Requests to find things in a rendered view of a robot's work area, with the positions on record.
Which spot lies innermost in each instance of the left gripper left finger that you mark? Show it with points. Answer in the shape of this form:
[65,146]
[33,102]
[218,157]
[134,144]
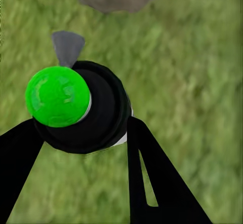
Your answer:
[19,149]

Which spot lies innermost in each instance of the pesticide atomizer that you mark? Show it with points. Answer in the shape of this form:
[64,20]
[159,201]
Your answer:
[80,106]

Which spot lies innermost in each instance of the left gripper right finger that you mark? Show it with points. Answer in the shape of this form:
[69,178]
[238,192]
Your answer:
[176,203]

